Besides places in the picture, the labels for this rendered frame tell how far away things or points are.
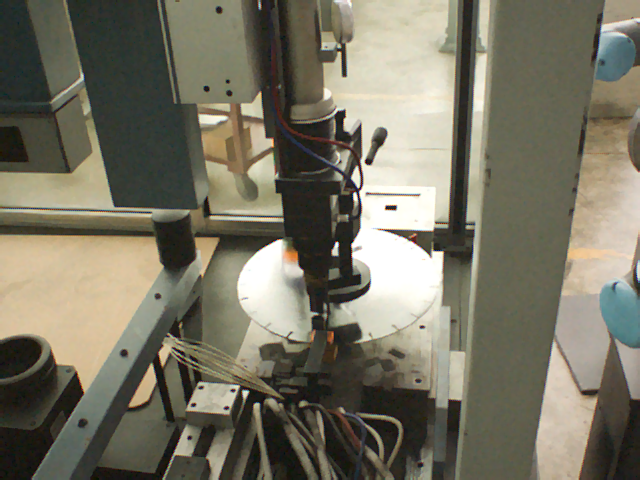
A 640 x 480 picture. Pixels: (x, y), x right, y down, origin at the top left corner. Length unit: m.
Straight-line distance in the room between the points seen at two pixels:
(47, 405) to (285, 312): 0.37
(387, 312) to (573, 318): 1.63
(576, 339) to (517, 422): 2.17
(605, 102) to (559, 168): 4.11
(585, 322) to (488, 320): 2.30
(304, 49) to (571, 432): 1.69
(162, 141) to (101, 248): 0.95
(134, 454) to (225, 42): 0.62
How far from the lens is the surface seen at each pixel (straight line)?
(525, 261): 0.32
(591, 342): 2.55
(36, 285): 1.65
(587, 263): 2.99
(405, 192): 1.50
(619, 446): 1.42
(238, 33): 0.72
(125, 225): 1.78
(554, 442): 2.21
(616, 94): 4.42
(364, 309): 1.07
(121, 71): 0.78
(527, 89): 0.28
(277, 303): 1.10
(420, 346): 1.16
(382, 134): 0.98
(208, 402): 1.04
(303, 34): 0.78
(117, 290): 1.56
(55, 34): 0.93
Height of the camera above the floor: 1.61
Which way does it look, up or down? 32 degrees down
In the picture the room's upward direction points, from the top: 4 degrees counter-clockwise
